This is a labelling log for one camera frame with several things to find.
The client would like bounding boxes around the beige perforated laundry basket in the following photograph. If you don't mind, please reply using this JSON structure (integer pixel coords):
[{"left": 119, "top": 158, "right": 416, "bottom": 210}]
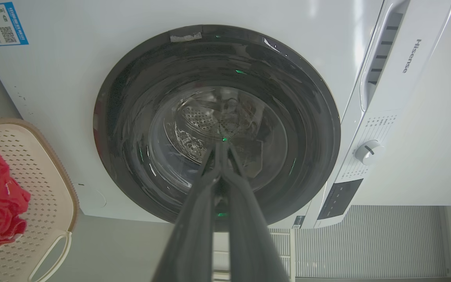
[{"left": 0, "top": 118, "right": 79, "bottom": 282}]

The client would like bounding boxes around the white washing machine dial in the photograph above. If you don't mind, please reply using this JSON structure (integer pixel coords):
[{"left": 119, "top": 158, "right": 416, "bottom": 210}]
[{"left": 355, "top": 140, "right": 383, "bottom": 165}]

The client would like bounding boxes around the round dark washing machine door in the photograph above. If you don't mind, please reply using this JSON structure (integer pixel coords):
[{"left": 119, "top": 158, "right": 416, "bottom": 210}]
[{"left": 93, "top": 25, "right": 341, "bottom": 231}]

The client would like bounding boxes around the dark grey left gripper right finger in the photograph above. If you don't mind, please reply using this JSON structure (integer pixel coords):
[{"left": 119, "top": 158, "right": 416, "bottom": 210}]
[{"left": 221, "top": 142, "right": 291, "bottom": 282}]

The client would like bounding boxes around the white Hisense washing machine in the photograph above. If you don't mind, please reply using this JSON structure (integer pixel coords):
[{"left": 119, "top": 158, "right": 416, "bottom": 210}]
[{"left": 0, "top": 0, "right": 451, "bottom": 229}]

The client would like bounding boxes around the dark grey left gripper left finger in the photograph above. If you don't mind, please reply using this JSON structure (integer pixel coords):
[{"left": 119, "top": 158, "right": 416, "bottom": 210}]
[{"left": 152, "top": 142, "right": 223, "bottom": 282}]

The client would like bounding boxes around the blue energy label sticker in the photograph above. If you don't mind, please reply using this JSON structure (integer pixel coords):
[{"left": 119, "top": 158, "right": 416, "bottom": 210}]
[{"left": 0, "top": 2, "right": 29, "bottom": 47}]

